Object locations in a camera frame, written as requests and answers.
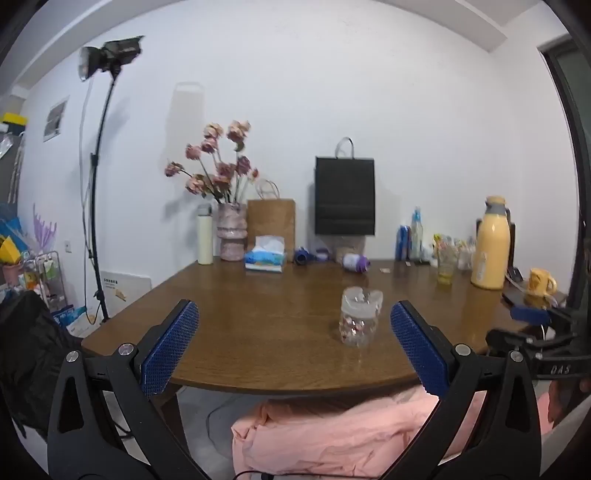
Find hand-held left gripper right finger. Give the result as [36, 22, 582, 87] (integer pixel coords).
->
[383, 300, 542, 480]

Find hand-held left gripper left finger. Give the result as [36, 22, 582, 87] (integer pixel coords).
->
[47, 299, 208, 480]

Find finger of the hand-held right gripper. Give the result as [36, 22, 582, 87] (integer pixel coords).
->
[486, 328, 557, 366]
[510, 305, 578, 335]

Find clear plastic jar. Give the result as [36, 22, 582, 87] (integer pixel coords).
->
[338, 286, 384, 348]

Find person's right hand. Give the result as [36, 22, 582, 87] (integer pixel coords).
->
[547, 376, 591, 426]

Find black flat device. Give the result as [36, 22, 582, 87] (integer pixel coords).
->
[502, 285, 568, 309]

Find yellow mug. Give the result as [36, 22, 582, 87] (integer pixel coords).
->
[527, 268, 558, 296]

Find yellow thermos jug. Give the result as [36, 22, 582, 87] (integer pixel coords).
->
[470, 196, 512, 291]

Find glass with yellow liquid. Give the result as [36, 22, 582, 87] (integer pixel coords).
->
[437, 244, 457, 284]

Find pile of snack packets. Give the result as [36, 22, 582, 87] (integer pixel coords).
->
[431, 233, 477, 271]

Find purple and white bottle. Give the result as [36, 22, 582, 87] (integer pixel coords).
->
[342, 253, 371, 273]

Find blue can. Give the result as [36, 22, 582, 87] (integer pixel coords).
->
[396, 224, 413, 262]

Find pink cloth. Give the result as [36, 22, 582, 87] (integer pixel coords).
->
[231, 385, 555, 480]

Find clear bottle blue cap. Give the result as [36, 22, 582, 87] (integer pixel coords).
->
[411, 207, 424, 261]

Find white thermos bottle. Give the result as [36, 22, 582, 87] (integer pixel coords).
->
[197, 204, 214, 265]

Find wooden table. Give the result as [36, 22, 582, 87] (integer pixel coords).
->
[81, 257, 568, 457]

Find blue tissue pack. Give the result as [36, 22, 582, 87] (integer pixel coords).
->
[244, 235, 285, 274]

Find pink ribbed vase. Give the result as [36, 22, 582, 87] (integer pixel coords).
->
[217, 202, 249, 261]

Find black jacket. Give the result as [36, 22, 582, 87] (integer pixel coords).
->
[0, 290, 93, 437]

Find brown paper bag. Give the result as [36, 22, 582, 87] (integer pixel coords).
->
[247, 180, 297, 264]

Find black paper bag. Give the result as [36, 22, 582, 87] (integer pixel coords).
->
[315, 137, 376, 237]

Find black light stand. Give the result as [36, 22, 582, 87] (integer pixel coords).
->
[85, 69, 122, 324]

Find pink dried flowers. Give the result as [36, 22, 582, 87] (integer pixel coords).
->
[165, 120, 260, 205]

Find yellow box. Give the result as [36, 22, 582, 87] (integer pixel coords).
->
[0, 111, 29, 136]

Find black studio light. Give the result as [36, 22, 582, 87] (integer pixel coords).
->
[78, 36, 145, 83]

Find metal wire rack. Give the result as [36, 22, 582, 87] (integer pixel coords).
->
[22, 250, 65, 312]

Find purple wall decal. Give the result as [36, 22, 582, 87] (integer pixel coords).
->
[31, 203, 58, 252]

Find wall notice sheet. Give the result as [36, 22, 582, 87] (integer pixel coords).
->
[43, 96, 70, 141]

